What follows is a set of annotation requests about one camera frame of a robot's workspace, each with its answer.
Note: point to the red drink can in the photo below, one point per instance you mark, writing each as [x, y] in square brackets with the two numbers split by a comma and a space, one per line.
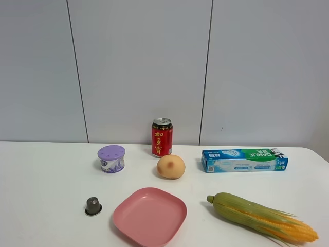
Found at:
[162, 137]

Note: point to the yellowish potato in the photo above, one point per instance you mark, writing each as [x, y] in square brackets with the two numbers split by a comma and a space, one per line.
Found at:
[171, 167]

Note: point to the purple lidded white tub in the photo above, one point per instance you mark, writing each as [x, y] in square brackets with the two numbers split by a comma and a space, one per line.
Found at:
[111, 158]

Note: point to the pink square plate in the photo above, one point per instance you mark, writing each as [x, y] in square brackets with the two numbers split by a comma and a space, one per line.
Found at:
[150, 216]

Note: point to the grey coffee capsule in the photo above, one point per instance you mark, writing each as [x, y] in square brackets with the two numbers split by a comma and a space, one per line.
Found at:
[93, 206]

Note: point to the blue green toothpaste box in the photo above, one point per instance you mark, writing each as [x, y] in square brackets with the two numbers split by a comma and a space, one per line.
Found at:
[243, 160]

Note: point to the corn cob with husk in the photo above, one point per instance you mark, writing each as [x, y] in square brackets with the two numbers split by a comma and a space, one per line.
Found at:
[274, 223]

